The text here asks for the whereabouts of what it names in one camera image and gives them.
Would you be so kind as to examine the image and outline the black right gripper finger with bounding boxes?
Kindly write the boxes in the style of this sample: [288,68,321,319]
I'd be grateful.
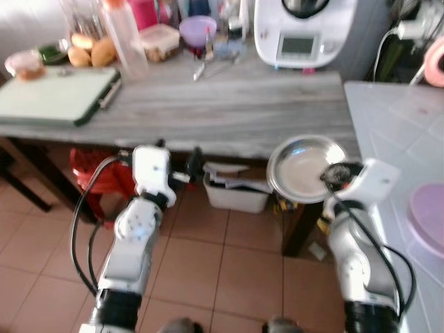
[321,164,348,191]

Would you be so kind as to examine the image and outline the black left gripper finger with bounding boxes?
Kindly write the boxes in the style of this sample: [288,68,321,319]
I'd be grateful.
[186,146,205,185]

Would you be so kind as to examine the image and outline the round metal dish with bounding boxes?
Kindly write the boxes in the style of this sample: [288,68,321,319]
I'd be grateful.
[266,135,348,205]

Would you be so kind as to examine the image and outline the white plastic bin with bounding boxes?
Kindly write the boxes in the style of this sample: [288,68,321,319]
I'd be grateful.
[203,162,273,214]

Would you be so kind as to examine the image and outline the white tiled counter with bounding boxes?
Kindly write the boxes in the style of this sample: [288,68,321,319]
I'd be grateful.
[343,81,444,333]

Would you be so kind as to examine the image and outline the grey wooden table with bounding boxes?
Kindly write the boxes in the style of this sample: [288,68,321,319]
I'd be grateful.
[0,45,363,257]

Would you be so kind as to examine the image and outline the red plastic chair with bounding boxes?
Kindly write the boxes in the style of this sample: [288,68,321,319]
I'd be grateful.
[68,147,137,226]

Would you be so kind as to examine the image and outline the purple round plate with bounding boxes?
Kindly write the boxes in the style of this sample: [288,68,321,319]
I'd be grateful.
[406,182,444,259]

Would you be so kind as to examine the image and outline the metal tongs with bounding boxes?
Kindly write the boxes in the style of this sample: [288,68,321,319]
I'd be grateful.
[192,59,241,82]

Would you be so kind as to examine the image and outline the clear food container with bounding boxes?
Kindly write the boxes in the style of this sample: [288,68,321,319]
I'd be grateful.
[139,24,182,64]

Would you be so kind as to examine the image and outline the purple plastic bowl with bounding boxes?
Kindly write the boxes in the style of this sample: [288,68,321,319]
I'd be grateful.
[179,15,219,49]

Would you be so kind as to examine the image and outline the white kitchen appliance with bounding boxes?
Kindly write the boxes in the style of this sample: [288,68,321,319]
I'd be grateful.
[253,0,359,71]

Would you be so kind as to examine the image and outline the clear bottle orange cap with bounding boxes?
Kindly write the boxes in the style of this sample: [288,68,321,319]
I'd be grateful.
[103,0,151,79]

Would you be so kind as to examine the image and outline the brown bread roll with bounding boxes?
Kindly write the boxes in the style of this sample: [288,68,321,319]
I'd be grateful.
[69,33,96,51]
[90,38,117,68]
[67,47,93,69]

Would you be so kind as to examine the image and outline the grey robot left leg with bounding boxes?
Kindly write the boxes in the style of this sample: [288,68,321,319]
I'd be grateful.
[158,318,205,333]

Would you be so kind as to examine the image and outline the grey robot leg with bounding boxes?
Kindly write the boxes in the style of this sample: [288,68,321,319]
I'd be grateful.
[158,318,205,333]
[262,318,306,333]

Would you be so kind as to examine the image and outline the white green-edged cutting board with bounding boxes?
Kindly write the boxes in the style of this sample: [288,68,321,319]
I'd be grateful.
[0,66,123,128]

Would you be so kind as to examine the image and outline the white power adapter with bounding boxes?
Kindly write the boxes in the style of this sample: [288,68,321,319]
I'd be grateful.
[397,19,432,42]

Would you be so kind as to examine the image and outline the grey robot right leg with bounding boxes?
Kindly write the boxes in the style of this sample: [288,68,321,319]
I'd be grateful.
[262,318,306,333]

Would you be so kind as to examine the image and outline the pink plastic cup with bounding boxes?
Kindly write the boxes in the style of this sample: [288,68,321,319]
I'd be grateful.
[128,0,160,31]

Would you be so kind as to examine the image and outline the dark green bowl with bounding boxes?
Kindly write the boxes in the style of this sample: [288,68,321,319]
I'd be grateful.
[37,43,70,67]

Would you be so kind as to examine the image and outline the small round clear container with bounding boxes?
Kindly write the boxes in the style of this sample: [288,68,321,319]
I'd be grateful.
[4,49,46,81]

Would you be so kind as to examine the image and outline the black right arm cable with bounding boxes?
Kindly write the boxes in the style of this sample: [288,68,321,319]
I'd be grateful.
[323,180,417,313]

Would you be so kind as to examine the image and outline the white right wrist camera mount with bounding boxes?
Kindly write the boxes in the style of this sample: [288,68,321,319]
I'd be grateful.
[343,158,402,209]

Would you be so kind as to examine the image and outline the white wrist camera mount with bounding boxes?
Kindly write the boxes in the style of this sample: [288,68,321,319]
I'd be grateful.
[131,145,175,202]
[343,158,402,209]

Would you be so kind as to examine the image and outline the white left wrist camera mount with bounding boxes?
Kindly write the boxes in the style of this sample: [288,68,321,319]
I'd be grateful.
[131,145,175,202]

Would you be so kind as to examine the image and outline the pink round ring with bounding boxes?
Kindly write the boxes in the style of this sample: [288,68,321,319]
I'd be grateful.
[423,35,444,89]

